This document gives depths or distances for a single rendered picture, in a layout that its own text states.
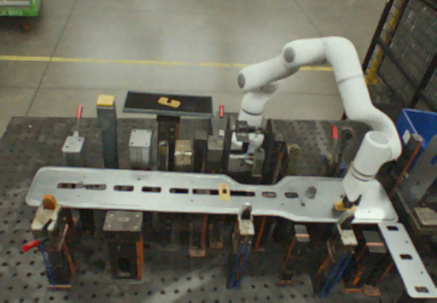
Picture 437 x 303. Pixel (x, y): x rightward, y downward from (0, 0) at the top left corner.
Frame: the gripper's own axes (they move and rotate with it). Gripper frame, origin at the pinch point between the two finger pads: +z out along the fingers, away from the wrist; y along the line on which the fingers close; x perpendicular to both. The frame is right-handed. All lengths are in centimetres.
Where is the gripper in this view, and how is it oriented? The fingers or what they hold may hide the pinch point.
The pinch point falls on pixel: (347, 201)
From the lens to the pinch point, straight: 153.1
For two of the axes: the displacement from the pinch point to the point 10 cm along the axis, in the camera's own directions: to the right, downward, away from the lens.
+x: 9.9, 0.5, 1.0
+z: -1.0, 7.7, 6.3
